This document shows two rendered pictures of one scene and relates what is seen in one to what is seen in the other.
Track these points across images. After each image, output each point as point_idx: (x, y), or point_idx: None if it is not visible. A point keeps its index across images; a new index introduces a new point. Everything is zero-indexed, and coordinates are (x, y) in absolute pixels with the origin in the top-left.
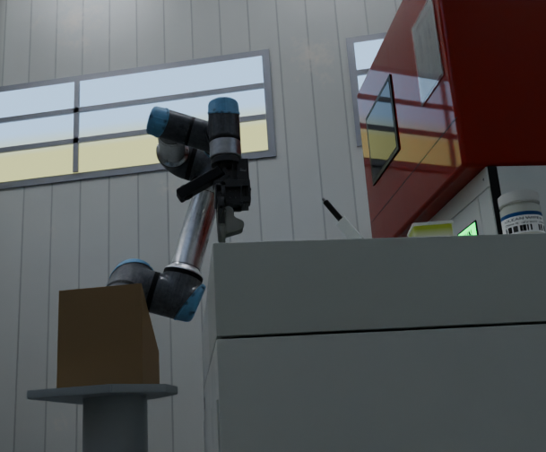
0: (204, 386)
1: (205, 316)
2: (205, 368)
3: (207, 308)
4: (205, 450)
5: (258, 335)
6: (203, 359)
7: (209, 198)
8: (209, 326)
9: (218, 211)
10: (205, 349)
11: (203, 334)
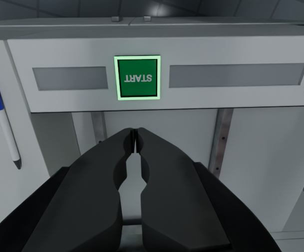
0: (294, 26)
1: (131, 35)
2: (222, 28)
3: (22, 36)
4: (258, 21)
5: None
6: None
7: None
8: None
9: (12, 213)
10: (193, 30)
11: (286, 33)
